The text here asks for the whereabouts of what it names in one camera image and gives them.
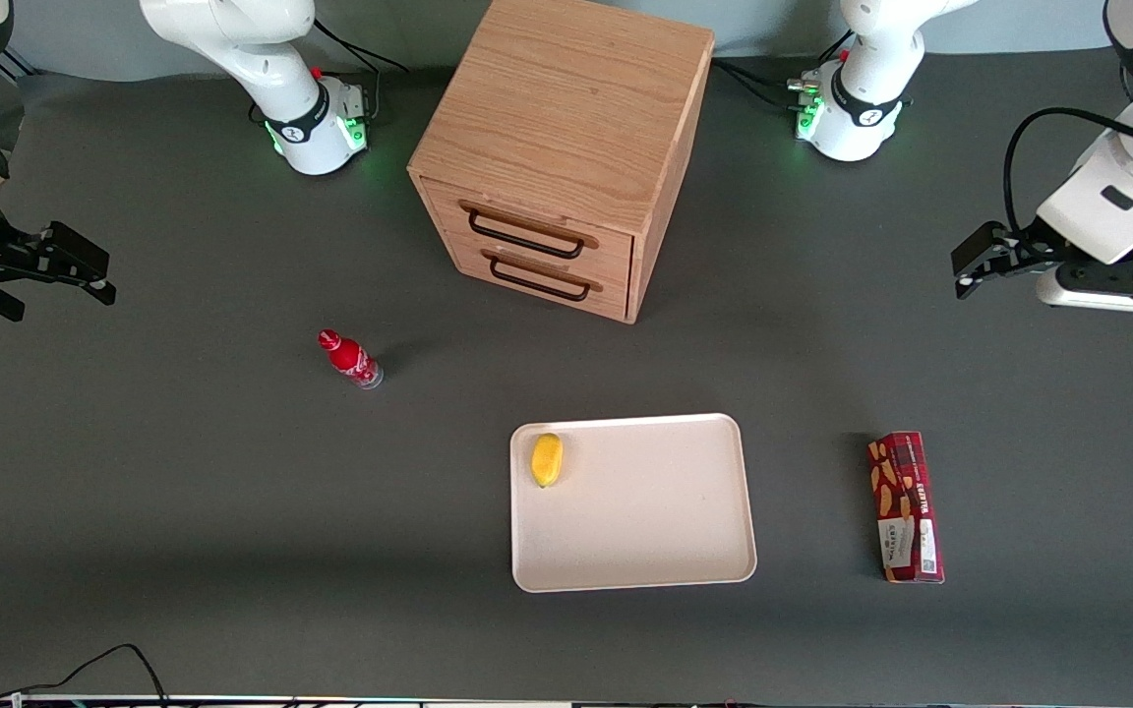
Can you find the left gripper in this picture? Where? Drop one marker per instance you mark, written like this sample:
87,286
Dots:
1031,246

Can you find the red cookie box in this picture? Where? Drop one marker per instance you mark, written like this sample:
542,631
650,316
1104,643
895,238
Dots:
906,511

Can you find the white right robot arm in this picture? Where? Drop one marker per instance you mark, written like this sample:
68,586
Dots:
262,59

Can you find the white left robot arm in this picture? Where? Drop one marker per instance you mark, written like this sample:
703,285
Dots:
862,108

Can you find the beige plastic tray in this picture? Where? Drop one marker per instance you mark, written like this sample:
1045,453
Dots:
645,511

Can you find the red soda bottle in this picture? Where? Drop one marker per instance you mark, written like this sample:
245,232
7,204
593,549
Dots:
350,359

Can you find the wooden drawer front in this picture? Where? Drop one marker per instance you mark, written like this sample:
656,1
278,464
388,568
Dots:
527,211
616,295

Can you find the wooden drawer cabinet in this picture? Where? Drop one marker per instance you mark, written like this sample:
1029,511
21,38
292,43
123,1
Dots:
566,108

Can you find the yellow mango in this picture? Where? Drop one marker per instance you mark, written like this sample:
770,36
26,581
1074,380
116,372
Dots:
547,460

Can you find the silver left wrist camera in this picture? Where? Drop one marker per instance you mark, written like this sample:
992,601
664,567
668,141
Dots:
1107,293

